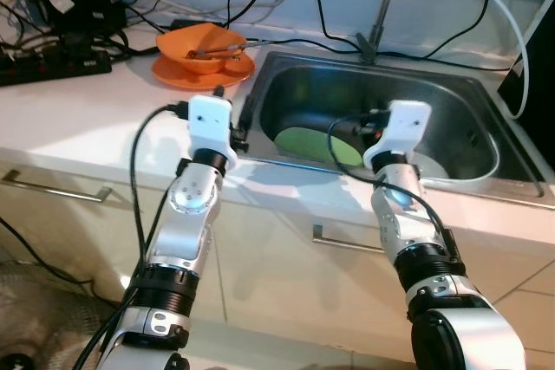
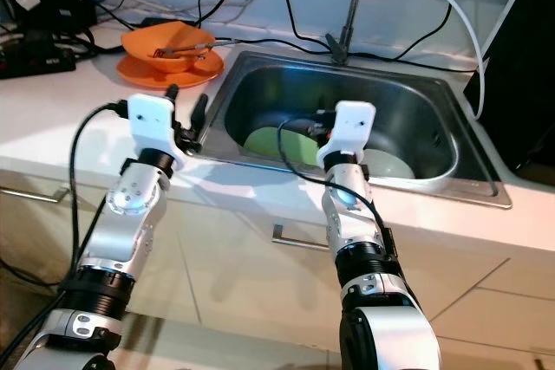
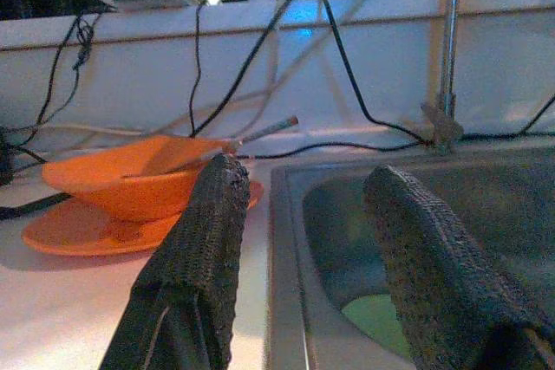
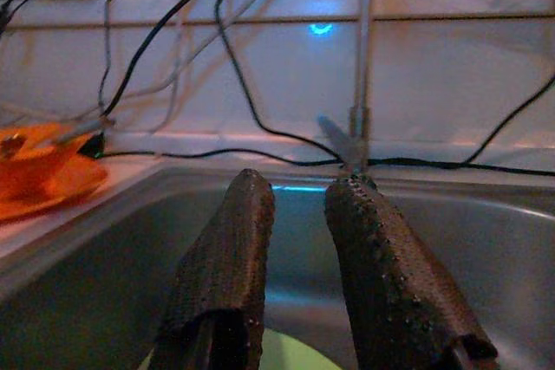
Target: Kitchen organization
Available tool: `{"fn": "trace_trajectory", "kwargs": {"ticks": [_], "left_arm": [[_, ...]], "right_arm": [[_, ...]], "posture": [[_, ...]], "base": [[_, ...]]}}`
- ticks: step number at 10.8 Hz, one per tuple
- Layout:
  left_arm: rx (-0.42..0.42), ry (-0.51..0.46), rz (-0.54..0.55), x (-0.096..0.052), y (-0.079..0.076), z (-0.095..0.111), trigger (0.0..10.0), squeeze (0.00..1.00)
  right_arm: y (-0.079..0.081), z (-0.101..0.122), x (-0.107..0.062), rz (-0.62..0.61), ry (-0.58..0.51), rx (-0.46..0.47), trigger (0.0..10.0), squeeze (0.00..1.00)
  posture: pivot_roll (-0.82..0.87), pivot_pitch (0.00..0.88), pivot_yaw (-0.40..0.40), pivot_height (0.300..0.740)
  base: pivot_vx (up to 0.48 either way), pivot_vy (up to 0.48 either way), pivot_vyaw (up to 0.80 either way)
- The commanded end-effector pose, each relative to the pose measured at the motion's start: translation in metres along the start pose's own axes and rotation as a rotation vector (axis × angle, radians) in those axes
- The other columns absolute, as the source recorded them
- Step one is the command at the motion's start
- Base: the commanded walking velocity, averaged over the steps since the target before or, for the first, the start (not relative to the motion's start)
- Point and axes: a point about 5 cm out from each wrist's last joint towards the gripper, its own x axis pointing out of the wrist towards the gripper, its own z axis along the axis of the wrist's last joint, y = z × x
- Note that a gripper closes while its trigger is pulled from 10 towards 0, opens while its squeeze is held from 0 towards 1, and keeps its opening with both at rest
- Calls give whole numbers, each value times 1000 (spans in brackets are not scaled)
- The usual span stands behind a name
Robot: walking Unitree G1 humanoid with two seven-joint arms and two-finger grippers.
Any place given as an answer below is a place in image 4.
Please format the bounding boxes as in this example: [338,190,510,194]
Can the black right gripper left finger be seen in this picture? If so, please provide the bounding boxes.
[151,168,276,370]

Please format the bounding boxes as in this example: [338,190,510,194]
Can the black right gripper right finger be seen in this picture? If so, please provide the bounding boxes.
[323,175,500,370]

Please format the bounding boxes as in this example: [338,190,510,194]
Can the orange bowl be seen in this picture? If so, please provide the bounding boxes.
[0,122,90,166]

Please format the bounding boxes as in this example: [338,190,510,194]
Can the stainless steel sink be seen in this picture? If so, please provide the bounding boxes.
[0,165,555,370]

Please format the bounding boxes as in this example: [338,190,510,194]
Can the green plate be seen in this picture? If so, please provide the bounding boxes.
[142,328,343,370]

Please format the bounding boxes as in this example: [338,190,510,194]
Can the orange plate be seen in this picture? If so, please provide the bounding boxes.
[0,144,109,223]

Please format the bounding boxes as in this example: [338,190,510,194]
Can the metal faucet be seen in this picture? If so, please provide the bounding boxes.
[317,0,377,172]

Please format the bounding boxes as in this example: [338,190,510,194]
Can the hanging black cable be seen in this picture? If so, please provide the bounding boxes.
[214,0,344,164]

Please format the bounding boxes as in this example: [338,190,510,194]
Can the thin black cable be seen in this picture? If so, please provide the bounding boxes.
[467,78,555,167]

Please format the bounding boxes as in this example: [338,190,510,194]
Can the thick black cable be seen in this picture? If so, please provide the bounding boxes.
[102,0,240,118]

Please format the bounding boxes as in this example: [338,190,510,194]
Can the white cable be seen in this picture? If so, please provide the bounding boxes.
[112,0,279,105]

